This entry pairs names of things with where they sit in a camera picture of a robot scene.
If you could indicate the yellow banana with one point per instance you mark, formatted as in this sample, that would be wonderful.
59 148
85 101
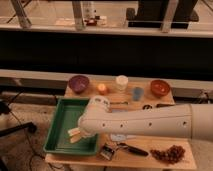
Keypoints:
75 135

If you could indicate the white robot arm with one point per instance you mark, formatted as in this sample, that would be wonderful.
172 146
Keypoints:
193 121

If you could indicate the green plastic tray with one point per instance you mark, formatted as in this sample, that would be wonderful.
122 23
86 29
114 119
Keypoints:
65 118

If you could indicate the orange fruit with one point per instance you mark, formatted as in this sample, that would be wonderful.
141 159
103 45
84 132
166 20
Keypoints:
102 89

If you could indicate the white plastic cup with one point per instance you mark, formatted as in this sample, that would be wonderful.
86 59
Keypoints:
121 82

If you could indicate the thin dark pen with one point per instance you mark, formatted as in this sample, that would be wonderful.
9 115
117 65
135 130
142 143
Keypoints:
116 103

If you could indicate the purple bowl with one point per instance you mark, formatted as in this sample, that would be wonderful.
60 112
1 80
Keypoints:
78 83

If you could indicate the blue plastic cup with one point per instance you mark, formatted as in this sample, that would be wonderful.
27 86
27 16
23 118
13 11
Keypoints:
137 93

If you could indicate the small metal can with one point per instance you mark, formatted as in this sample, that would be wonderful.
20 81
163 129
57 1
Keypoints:
147 107

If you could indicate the light blue cloth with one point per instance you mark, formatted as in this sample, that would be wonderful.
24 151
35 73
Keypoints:
120 137

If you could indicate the orange bowl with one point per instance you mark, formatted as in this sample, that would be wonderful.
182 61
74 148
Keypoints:
159 88

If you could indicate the black rectangular remote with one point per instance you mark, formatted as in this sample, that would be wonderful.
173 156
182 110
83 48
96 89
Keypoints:
164 105

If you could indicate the small black box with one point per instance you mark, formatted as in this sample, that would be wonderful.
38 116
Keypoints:
107 152

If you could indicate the wooden table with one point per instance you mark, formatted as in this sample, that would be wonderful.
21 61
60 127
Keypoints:
121 158

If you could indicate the bunch of red grapes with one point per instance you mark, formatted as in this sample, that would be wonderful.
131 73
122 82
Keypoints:
172 155

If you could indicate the black office chair base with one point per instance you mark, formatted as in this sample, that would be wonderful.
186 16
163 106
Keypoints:
9 122

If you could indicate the black handled tool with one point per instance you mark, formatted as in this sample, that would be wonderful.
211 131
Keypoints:
132 149

